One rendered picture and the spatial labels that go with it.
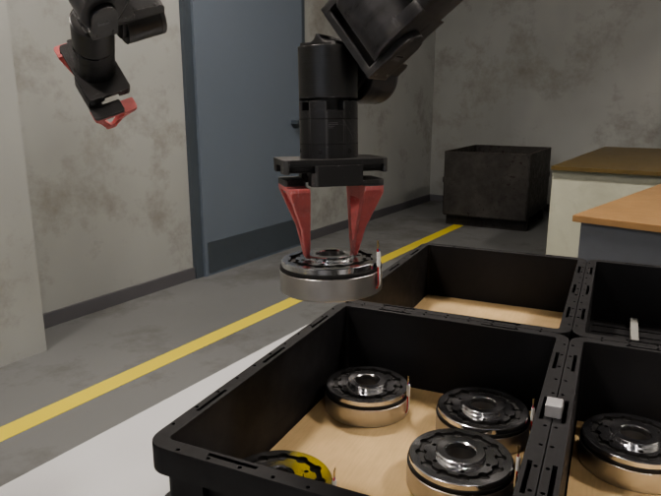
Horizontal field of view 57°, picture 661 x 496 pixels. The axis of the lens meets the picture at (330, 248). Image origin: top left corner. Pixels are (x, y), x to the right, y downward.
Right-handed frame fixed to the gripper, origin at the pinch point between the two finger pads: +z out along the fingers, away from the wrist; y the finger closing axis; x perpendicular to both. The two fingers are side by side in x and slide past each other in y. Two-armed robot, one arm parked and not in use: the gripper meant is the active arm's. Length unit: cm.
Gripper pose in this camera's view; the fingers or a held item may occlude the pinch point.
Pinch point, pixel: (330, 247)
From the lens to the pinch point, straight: 62.2
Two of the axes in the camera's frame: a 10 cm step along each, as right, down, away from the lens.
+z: 0.1, 9.8, 2.1
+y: -9.7, 0.6, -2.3
